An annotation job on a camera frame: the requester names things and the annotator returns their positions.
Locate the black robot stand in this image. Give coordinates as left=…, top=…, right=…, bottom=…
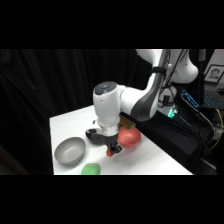
left=136, top=83, right=224, bottom=176

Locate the tan block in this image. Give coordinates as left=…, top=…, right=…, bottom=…
left=119, top=114, right=137, bottom=131

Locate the green soft block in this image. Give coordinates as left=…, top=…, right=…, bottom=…
left=80, top=162, right=102, bottom=176

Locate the black curtain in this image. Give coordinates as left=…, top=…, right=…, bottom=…
left=0, top=49, right=153, bottom=176

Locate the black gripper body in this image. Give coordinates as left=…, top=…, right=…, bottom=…
left=104, top=133, right=122, bottom=150

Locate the small green light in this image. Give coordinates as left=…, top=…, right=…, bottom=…
left=166, top=107, right=178, bottom=120

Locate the black cable bundle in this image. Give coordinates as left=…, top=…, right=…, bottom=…
left=156, top=49, right=188, bottom=108

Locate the grey bowl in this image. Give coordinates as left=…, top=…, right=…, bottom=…
left=54, top=136, right=87, bottom=167

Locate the black bowl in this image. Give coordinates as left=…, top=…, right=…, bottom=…
left=85, top=128, right=106, bottom=145

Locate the framed picture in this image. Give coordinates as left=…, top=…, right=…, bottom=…
left=203, top=64, right=224, bottom=85

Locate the blue cable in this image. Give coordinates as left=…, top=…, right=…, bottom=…
left=180, top=89, right=200, bottom=110

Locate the red bowl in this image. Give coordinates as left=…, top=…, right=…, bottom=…
left=117, top=127, right=143, bottom=150

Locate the yellow cable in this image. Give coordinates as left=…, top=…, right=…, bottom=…
left=209, top=107, right=224, bottom=153

